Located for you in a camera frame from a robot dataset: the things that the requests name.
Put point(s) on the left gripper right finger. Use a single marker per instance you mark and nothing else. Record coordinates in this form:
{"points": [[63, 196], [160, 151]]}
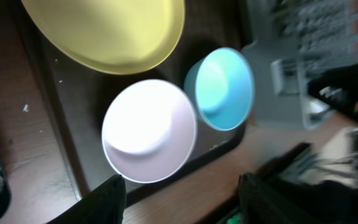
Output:
{"points": [[259, 203]]}

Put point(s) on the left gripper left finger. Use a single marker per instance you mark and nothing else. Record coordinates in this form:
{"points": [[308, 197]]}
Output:
{"points": [[105, 204]]}

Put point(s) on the white bowl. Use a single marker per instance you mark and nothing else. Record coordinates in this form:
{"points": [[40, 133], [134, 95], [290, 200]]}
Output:
{"points": [[149, 131]]}

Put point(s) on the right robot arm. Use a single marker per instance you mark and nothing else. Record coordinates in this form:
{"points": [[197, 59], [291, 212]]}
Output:
{"points": [[337, 160]]}

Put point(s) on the grey dishwasher rack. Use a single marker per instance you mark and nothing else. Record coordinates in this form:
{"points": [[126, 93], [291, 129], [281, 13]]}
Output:
{"points": [[292, 43]]}

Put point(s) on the blue bowl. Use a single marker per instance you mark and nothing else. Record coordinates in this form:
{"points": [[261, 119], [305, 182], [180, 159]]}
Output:
{"points": [[221, 89]]}

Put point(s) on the yellow plate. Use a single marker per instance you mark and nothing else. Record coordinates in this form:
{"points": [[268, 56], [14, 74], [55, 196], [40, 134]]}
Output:
{"points": [[118, 37]]}

